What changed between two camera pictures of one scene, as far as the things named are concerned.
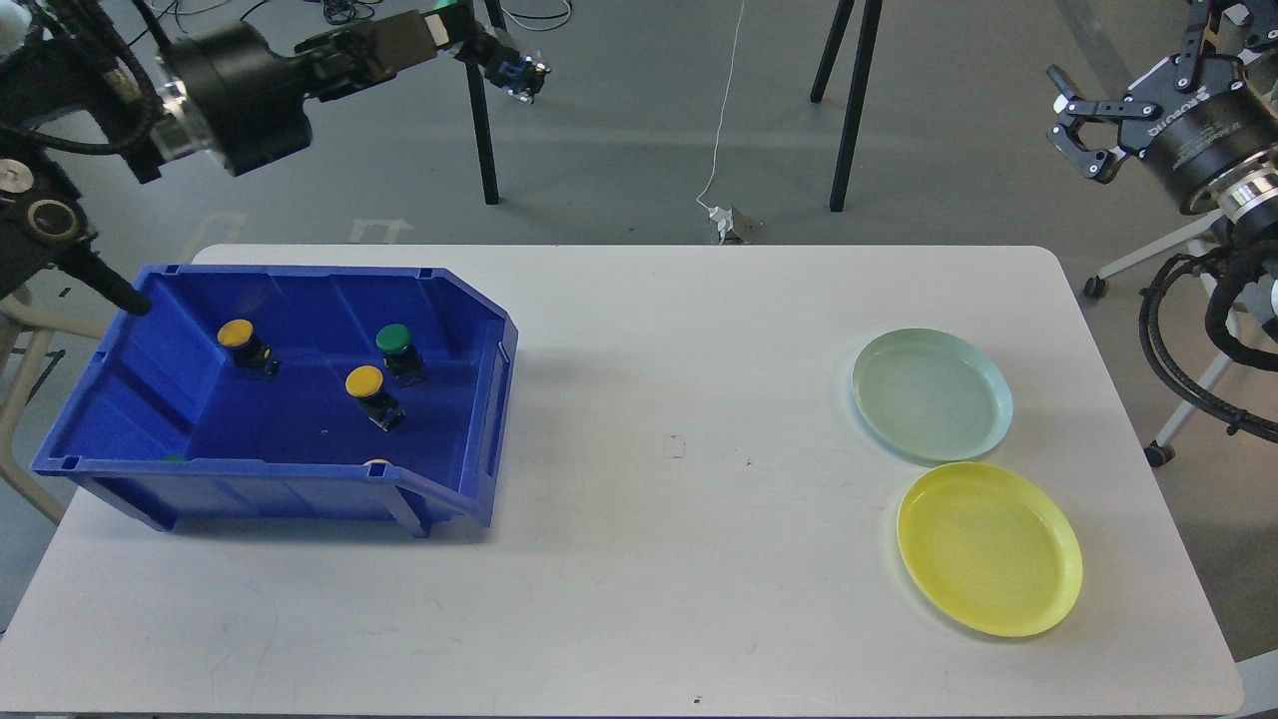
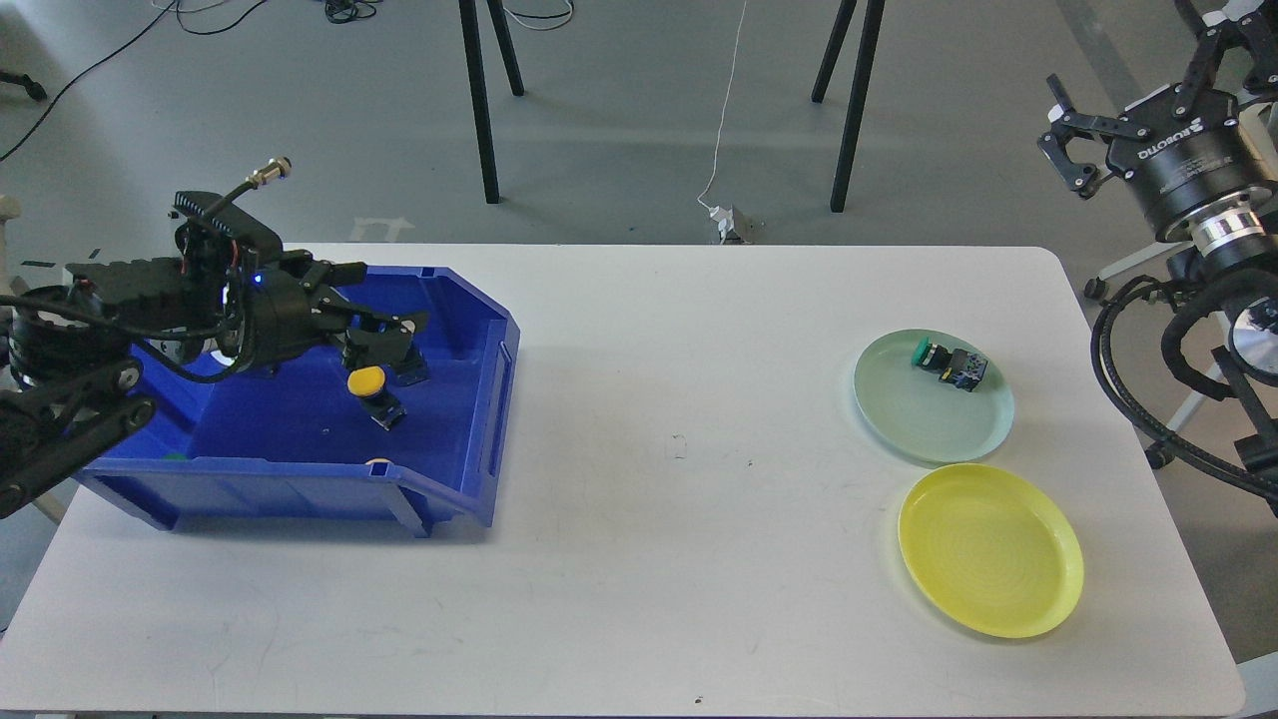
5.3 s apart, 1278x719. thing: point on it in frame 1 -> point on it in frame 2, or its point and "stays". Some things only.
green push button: (523, 76) -> (959, 368)
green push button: (401, 357) stays
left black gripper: (252, 97) -> (279, 318)
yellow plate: (988, 549) stays
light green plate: (932, 395) stays
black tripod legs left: (481, 100) stays
